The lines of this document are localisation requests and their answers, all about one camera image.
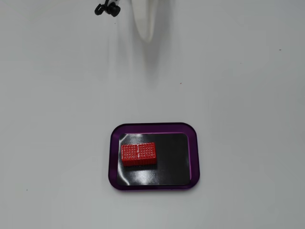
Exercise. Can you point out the red lattice block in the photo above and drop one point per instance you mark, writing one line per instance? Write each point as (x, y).
(138, 153)

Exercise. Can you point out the white movable gripper jaw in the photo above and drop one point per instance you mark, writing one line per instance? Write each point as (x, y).
(146, 19)

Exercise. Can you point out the purple metal tray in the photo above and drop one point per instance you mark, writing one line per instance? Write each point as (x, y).
(194, 155)

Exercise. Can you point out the small black gripper camera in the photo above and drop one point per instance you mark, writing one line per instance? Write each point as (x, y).
(113, 10)

